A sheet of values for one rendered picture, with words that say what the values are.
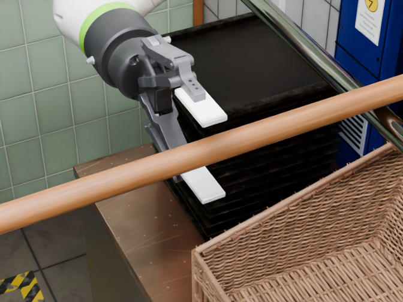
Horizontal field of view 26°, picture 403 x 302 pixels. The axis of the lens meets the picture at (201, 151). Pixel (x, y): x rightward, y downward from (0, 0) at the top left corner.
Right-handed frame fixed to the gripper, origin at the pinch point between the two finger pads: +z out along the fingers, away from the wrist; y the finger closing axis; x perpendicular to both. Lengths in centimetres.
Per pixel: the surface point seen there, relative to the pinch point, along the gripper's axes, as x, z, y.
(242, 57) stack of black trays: -35, -53, 29
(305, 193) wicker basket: -33, -25, 40
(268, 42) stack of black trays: -42, -55, 29
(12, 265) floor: 5, -107, 119
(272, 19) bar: -22.9, -24.1, 2.1
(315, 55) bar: -23.1, -13.2, 1.8
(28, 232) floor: -3, -118, 119
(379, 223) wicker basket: -51, -25, 56
